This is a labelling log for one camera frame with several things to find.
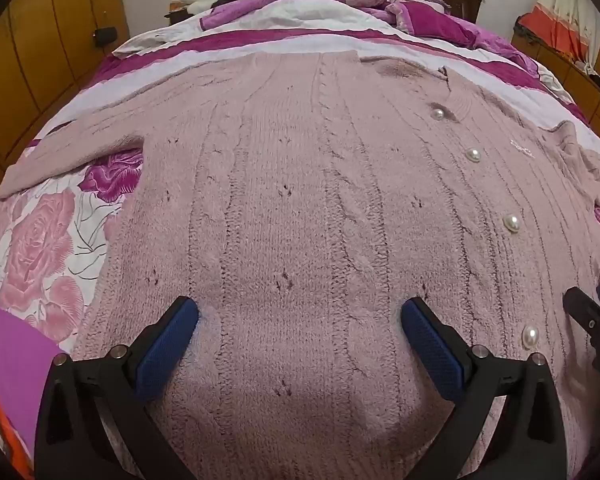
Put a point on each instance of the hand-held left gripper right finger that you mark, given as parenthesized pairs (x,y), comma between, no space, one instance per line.
(432,345)

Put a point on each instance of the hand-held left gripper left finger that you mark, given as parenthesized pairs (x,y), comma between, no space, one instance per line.
(167,345)

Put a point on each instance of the pink knit cardigan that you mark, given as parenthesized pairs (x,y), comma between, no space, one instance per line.
(305,200)

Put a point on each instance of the floral purple bed quilt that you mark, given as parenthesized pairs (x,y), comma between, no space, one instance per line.
(45,260)

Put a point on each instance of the orange plastic stool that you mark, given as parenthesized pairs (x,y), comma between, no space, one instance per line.
(17,452)

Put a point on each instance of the low wooden cabinet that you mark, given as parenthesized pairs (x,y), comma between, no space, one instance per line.
(580,85)

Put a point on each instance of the cream and orange curtain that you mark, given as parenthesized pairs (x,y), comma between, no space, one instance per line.
(555,15)

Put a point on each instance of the crumpled purple blanket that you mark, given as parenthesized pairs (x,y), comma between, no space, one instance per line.
(430,20)

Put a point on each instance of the dark wooden nightstand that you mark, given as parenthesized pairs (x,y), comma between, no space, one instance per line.
(180,12)

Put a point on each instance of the wooden wardrobe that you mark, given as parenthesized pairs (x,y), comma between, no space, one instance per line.
(40,35)

